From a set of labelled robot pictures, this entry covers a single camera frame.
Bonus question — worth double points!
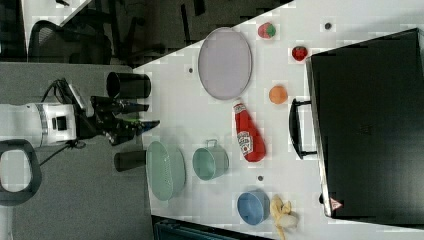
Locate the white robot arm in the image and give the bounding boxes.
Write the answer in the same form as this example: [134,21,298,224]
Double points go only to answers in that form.
[1,96,160,148]

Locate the orange fruit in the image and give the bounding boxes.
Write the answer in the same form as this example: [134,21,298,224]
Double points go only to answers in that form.
[269,85,288,104]

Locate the black toaster oven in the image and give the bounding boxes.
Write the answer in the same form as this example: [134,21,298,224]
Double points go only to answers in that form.
[305,28,424,229]

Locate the black cable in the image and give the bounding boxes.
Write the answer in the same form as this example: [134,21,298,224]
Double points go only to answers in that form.
[39,78,88,168]

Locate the peeled banana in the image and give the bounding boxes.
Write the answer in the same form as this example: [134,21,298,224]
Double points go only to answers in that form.
[270,195,298,240]

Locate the red ketchup bottle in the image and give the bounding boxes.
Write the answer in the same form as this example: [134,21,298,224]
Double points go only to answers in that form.
[233,102,266,162]

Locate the green metal cup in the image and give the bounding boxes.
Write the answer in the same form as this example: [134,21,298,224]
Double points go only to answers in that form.
[192,139,229,181]

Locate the blue cup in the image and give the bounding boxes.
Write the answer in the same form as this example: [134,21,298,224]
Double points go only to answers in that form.
[237,189,270,226]

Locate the black office chair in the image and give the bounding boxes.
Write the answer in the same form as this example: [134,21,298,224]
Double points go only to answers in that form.
[28,9,112,65]

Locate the black cylinder post upper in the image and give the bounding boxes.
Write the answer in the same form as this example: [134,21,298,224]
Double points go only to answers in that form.
[106,72,151,99]

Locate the pink and green fruit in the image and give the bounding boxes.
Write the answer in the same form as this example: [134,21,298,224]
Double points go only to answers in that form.
[257,22,276,39]

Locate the green oval strainer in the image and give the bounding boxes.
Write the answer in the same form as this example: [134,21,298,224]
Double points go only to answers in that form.
[146,141,186,201]

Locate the black handle ring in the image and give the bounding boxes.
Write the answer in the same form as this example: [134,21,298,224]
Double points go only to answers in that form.
[0,139,43,206]

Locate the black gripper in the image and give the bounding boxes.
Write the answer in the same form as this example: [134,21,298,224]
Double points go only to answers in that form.
[76,96,160,146]

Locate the grey round plate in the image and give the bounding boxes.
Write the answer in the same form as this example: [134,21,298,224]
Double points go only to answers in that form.
[198,27,252,100]

